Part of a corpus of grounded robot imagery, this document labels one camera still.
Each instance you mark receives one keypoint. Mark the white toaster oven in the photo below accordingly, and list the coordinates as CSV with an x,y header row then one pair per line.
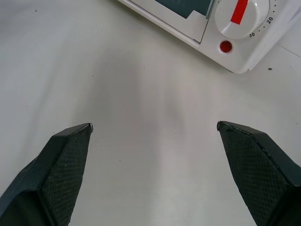
x,y
240,54

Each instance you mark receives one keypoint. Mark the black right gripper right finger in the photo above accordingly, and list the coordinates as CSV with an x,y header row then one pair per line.
x,y
261,169

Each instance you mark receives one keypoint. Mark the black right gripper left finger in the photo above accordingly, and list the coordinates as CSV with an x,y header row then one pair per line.
x,y
54,174

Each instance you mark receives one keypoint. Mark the red indicator light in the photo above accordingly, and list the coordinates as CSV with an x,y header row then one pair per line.
x,y
225,46

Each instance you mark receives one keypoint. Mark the white timer knob red stripe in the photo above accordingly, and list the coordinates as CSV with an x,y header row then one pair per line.
x,y
241,17

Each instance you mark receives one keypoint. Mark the glass oven door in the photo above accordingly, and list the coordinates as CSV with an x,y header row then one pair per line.
x,y
178,14

